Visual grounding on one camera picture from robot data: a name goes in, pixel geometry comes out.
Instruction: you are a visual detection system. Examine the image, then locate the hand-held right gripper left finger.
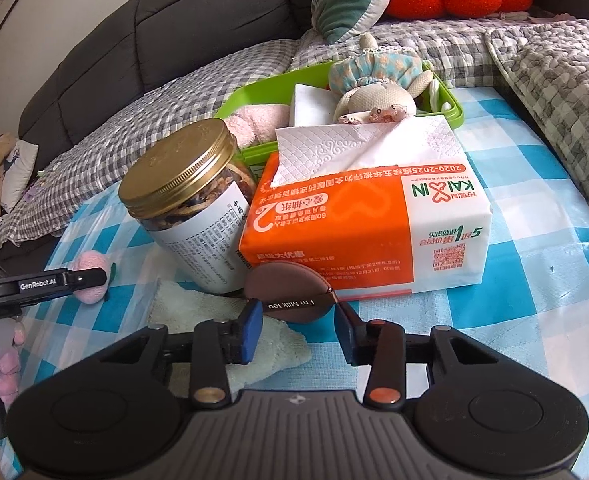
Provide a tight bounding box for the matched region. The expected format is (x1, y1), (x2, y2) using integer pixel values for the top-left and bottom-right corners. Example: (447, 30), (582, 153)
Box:
(109, 302), (265, 408)

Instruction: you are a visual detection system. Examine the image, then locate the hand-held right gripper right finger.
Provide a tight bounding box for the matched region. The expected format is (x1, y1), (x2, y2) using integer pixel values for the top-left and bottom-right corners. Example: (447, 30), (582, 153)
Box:
(333, 302), (480, 411)

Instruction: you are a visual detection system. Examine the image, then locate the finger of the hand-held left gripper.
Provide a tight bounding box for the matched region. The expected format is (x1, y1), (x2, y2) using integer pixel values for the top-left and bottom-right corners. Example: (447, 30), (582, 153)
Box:
(72, 267), (111, 287)

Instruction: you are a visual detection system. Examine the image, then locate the pink knitted ball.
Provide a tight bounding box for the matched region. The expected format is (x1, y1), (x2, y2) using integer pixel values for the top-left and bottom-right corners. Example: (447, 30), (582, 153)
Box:
(69, 250), (118, 306)

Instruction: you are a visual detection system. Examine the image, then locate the pink fluffy cloth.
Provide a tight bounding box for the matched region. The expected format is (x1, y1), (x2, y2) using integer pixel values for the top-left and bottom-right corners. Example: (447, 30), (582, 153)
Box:
(223, 104), (295, 148)

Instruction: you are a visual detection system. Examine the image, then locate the green plastic bin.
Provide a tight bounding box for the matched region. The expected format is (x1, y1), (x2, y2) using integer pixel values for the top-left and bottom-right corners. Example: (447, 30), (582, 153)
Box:
(214, 57), (464, 163)

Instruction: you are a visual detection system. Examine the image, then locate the bunny doll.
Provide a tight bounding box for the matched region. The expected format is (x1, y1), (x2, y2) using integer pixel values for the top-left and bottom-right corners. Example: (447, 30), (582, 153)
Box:
(329, 32), (435, 125)

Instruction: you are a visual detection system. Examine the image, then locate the light green towel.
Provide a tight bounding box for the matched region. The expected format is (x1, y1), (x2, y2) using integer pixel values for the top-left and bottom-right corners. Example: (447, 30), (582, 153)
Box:
(149, 280), (313, 376)

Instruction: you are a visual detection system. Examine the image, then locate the glass jar with gold lid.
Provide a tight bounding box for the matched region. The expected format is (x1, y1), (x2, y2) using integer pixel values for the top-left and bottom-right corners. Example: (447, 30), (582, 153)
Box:
(118, 118), (258, 295)

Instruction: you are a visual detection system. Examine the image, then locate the orange and white tissue pack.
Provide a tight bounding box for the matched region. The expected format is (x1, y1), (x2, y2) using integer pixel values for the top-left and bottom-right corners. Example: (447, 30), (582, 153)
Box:
(237, 114), (490, 301)

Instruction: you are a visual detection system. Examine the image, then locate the white pillow with deer print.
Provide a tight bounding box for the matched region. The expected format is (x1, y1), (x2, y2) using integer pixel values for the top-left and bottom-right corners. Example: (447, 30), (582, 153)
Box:
(0, 139), (41, 212)

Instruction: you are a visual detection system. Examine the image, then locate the grey gingham blanket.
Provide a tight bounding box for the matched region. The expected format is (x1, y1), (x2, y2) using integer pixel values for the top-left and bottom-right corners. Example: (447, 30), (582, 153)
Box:
(0, 17), (589, 256)

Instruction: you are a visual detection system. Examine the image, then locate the blue and white checked cloth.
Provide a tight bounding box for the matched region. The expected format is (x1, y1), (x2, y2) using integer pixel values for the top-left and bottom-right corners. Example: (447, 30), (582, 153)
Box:
(0, 85), (589, 480)

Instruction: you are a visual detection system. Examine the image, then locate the dark grey sofa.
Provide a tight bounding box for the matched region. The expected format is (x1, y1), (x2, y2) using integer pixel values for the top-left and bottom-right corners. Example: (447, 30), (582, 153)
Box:
(0, 0), (589, 271)

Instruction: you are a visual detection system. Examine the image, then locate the grey patterned quilt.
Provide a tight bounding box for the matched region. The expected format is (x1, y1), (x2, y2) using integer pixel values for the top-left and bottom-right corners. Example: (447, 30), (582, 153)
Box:
(485, 25), (589, 226)

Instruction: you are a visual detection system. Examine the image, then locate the pink fabric piece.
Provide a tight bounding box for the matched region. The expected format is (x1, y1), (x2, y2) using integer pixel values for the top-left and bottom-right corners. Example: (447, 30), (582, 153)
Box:
(525, 7), (575, 24)

